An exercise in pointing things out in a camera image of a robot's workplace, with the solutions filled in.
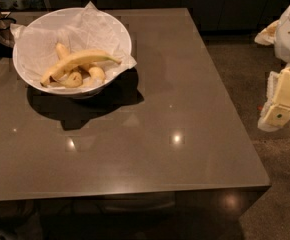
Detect right curved banana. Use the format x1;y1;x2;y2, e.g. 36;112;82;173
81;64;106;87

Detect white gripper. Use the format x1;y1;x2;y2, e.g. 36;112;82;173
254;5;290;132

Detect white paper liner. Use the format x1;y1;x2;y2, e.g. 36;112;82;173
10;1;138;91

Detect back banana under top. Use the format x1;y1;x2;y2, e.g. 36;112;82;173
54;43;83;88

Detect white bowl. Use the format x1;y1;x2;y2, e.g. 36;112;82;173
12;6;133;100

